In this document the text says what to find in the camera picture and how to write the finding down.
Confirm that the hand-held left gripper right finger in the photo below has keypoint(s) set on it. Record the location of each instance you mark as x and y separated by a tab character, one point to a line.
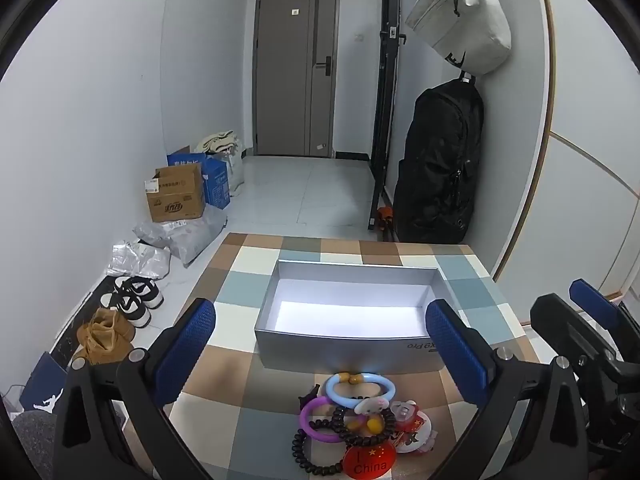
452	350

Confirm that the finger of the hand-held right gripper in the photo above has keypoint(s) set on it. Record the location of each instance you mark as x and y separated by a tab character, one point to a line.
562	325
592	302

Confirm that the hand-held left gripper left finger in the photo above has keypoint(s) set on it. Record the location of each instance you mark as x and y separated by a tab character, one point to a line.
186	345

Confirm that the silver cardboard box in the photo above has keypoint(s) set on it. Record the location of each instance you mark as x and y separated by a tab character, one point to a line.
340	350

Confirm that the black and white sneaker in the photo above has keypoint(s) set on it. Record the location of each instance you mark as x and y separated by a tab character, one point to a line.
142	292
127	310

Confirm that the brown suede boot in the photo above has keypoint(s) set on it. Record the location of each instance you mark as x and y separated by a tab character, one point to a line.
117	322
97	347

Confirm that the checkered tablecloth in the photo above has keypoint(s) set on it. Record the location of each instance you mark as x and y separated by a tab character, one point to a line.
235	280

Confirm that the white and red round badge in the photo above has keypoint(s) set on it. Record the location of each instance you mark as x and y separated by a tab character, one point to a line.
417	435

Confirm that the white plush charm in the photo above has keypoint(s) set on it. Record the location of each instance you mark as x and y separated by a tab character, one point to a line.
372	406

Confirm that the silver plastic bag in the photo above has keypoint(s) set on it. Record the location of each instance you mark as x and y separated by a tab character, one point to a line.
135	260

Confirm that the black marbled floor mat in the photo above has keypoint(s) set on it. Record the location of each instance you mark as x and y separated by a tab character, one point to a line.
82	310

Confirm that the grey plastic mailer bag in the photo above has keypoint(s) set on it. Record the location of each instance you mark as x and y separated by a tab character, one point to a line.
190	235

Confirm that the orange tool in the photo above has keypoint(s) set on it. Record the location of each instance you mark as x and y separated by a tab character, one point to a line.
386	217

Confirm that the dark blue shoebox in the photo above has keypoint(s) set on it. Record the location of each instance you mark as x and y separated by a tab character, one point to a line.
42	385

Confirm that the brown cardboard box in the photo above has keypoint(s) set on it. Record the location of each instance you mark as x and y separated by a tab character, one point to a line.
175	195

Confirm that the blue cardboard box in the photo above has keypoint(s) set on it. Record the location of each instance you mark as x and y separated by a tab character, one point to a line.
217	182

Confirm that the white wardrobe with wooden trim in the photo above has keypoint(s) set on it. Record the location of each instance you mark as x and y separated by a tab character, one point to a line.
590	135

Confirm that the grey cloth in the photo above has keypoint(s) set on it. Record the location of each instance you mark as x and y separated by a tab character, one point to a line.
35	440

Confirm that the white plastic bag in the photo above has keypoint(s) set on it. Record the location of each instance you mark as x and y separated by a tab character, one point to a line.
236	170

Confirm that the black backpack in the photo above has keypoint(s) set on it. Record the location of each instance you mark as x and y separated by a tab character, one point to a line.
440	160

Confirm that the beige tote bag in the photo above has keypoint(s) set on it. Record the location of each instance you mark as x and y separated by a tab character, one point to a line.
220	141

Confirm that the grey entrance door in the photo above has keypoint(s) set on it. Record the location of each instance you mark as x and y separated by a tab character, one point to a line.
287	85

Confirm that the beige hanging bag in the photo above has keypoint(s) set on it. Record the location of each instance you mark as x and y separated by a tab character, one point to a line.
460	20

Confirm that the black metal stand frame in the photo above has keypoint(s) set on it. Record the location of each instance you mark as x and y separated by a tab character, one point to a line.
386	110

